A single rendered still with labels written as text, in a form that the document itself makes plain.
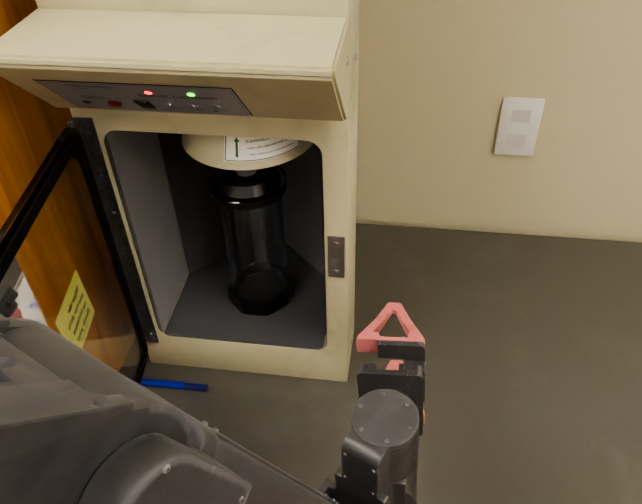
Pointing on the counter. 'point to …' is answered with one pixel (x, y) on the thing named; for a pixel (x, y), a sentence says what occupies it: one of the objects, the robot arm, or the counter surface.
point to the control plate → (73, 92)
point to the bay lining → (198, 211)
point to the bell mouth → (242, 151)
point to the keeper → (336, 256)
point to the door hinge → (115, 221)
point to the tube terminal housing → (343, 293)
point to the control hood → (186, 56)
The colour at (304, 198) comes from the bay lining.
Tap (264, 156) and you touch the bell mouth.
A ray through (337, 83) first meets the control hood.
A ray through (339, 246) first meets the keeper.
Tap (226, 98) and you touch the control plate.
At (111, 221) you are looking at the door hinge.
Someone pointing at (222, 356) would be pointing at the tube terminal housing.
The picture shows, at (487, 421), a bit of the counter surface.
